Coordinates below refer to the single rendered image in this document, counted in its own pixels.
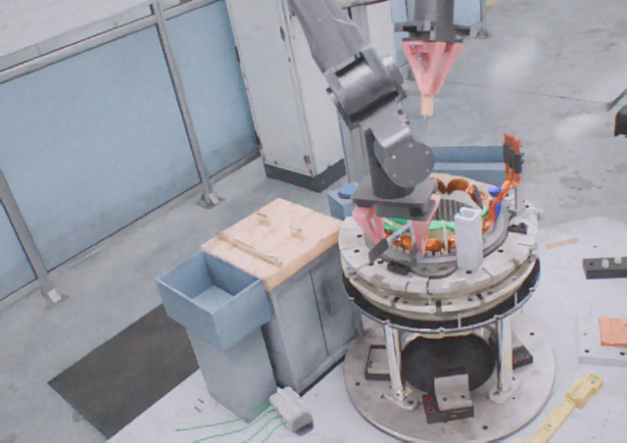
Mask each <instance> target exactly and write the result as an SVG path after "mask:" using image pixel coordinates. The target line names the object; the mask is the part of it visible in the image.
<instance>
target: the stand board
mask: <svg viewBox="0 0 627 443"><path fill-rule="evenodd" d="M257 213H260V214H263V215H266V216H269V220H270V226H268V225H265V224H263V223H262V222H260V221H259V220H258V216H257ZM342 223H344V221H340V220H338V219H335V218H332V217H330V216H327V215H324V214H321V213H318V212H316V211H313V210H309V209H306V207H304V206H301V205H298V204H294V203H292V202H289V201H286V200H283V199H281V198H277V199H275V200H274V201H272V202H270V203H269V204H267V205H266V206H263V207H262V208H261V209H260V210H258V211H257V212H255V213H253V214H252V215H250V216H249V217H247V218H245V219H244V220H242V221H240V222H238V223H237V224H236V225H235V226H232V227H231V228H229V229H228V230H226V231H224V232H223V233H225V234H227V235H229V236H232V237H234V238H236V240H239V241H241V242H243V243H245V244H247V245H250V246H253V247H255V248H257V249H259V250H261V251H264V252H267V253H269V254H270V255H271V256H272V257H274V258H277V259H279V260H282V265H283V267H282V268H280V267H278V266H276V265H274V264H272V263H270V262H268V261H264V260H262V259H260V258H258V257H256V256H254V254H252V253H250V252H247V251H244V250H242V249H240V248H238V247H236V246H234V245H232V244H229V243H226V242H224V241H222V239H220V238H218V237H217V236H216V237H214V238H212V239H210V241H209V242H207V243H206V244H204V245H202V246H201V250H202V249H203V248H204V249H206V250H208V251H210V252H212V253H215V254H216V255H217V256H218V257H220V258H222V259H224V260H226V261H228V262H230V263H232V264H234V265H236V266H238V267H240V268H242V269H244V270H246V271H249V272H250V273H252V274H254V275H256V276H258V277H260V278H262V279H263V282H264V283H265V289H266V290H268V291H271V290H272V289H274V288H275V286H276V285H278V284H280V283H282V282H283V281H284V280H286V279H287V278H289V277H290V276H291V275H293V274H294V273H295V272H298V271H299V270H300V269H301V268H302V267H304V266H305V265H306V264H308V263H309V262H312V261H313V260H314V259H316V258H317V257H318V256H320V255H321V253H323V252H324V251H325V250H328V249H329V248H331V247H332V246H333V245H335V244H336V243H337V242H338V235H339V230H340V228H341V225H342ZM290 225H291V226H294V227H297V228H300V229H301V230H302V231H303V235H304V239H303V240H301V239H299V237H295V236H293V235H291V234H290V230H289V226H290Z"/></svg>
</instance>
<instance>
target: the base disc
mask: <svg viewBox="0 0 627 443"><path fill-rule="evenodd" d="M511 329H512V331H513V332H514V333H515V334H516V336H517V337H519V338H520V339H521V341H522V342H523V344H524V345H525V347H526V348H527V349H528V350H529V349H532V351H531V350H529V352H530V353H531V354H532V355H533V357H534V363H531V364H528V365H524V366H523V367H521V368H517V369H513V370H512V374H513V375H515V376H517V377H519V379H520V385H519V386H518V388H517V390H516V391H515V392H514V393H513V394H512V395H511V396H509V397H508V398H507V399H506V400H505V401H504V402H503V403H496V402H495V401H493V400H491V399H490V395H489V391H490V390H492V389H493V388H494V387H495V386H496V385H497V360H496V353H495V351H494V350H493V349H492V347H491V346H490V345H489V342H488V338H489V337H490V332H491V329H490V328H488V327H486V326H484V327H483V336H481V327H480V328H476V329H472V330H471V331H472V333H470V334H473V335H475V336H477V337H479V338H480V339H482V340H483V341H484V342H486V343H487V344H488V346H489V347H490V348H491V350H492V351H493V353H494V356H495V368H494V371H493V373H492V374H491V376H490V377H489V378H488V381H487V382H486V383H484V384H483V385H481V386H479V387H478V388H476V389H474V390H472V391H469V393H470V396H471V395H472V397H471V399H472V405H473V408H474V415H475V417H474V418H460V419H453V420H445V422H437V423H430V424H428V423H427V419H426V413H425V410H424V406H423V400H422V395H424V394H428V393H425V392H422V391H420V390H417V389H415V387H414V386H412V385H411V384H410V383H409V382H408V381H407V380H406V385H407V389H409V390H412V392H411V393H410V394H411V395H412V396H413V397H415V398H416V400H417V406H416V407H415V408H414V409H413V410H410V411H406V410H405V409H402V408H401V407H399V406H398V405H396V404H395V403H393V402H392V401H390V400H389V399H387V398H386V397H385V395H384V390H385V389H386V388H387V387H388V386H389V385H391V380H371V379H365V369H366V364H367V358H368V353H369V348H370V345H386V344H385V339H384V338H382V335H381V331H383V325H381V324H379V323H376V321H374V320H369V321H368V322H367V323H366V324H365V325H364V326H363V330H364V334H363V335H361V336H360V337H359V338H358V339H357V341H356V342H354V343H353V344H352V345H351V346H350V347H349V348H348V351H347V354H346V357H344V364H343V375H344V382H345V386H347V390H348V392H349V395H350V397H351V399H352V401H353V402H354V404H355V406H356V408H357V409H358V410H359V412H360V413H361V414H362V415H363V416H364V417H365V418H367V419H368V420H370V421H371V422H372V423H373V424H375V425H376V426H378V427H379V428H381V429H382V430H384V431H387V432H389V433H391V434H393V435H395V436H397V437H400V438H402V439H405V440H408V441H412V442H416V443H448V442H450V443H485V442H489V441H492V439H496V438H498V437H502V436H504V435H507V434H509V433H511V432H513V431H515V430H516V429H517V428H519V427H521V426H522V425H524V424H526V422H527V421H528V420H530V419H531V418H532V417H533V416H535V415H536V414H537V413H538V412H539V411H540V410H541V409H542V407H543V406H544V405H546V403H547V400H548V399H549V397H550V395H551V393H552V390H553V387H554V383H555V357H554V354H555V353H554V349H553V347H552V344H551V342H550V341H549V339H547V338H548V337H546V336H545V334H544V333H543V332H542V330H541V329H540V328H539V327H538V326H537V325H536V324H535V322H533V321H532V320H530V319H529V318H528V317H527V316H525V315H524V314H523V315H521V312H519V311H516V312H515V313H513V314H511ZM418 336H420V335H417V334H415V333H410V332H402V333H401V334H400V338H401V347H402V353H403V351H404V349H405V348H406V347H407V346H408V345H409V343H410V342H411V341H412V340H413V339H415V338H416V337H418ZM533 349H534V350H533ZM523 370H524V371H523ZM518 415H519V416H518ZM482 431H483V432H482ZM481 432H482V433H481ZM474 436H475V437H474ZM451 437H452V438H451Z"/></svg>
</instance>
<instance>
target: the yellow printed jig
mask: <svg viewBox="0 0 627 443"><path fill-rule="evenodd" d="M602 387H603V378H602V377H600V376H598V375H596V374H594V373H591V372H590V373H589V374H588V375H587V376H586V377H585V379H584V380H583V379H581V378H579V377H578V378H577V379H576V380H575V381H574V382H573V384H572V386H570V387H569V388H568V389H567V391H566V394H565V397H564V398H563V399H562V400H561V401H560V403H559V404H558V405H557V406H556V408H555V410H554V411H553V412H552V413H551V414H550V415H549V416H548V417H547V418H546V419H545V421H544V422H543V423H542V424H541V426H540V427H539V428H538V429H537V431H536V433H535V434H534V435H533V436H532V437H531V439H529V440H528V441H527V442H526V443H549V441H550V439H551V438H552V437H553V435H554V434H555V433H556V431H557V430H558V429H559V428H560V427H561V426H562V425H563V424H564V423H565V421H566V420H567V419H568V418H569V415H570V414H571V413H572V412H573V410H574V409H575V408H578V409H580V410H582V409H583V407H584V406H585V405H587V404H588V402H589V401H590V400H591V398H592V397H593V395H595V396H596V395H597V394H598V392H599V391H600V390H601V388H602ZM512 443H524V440H523V439H521V438H519V437H518V436H517V437H516V439H515V440H514V441H513V442H512Z"/></svg>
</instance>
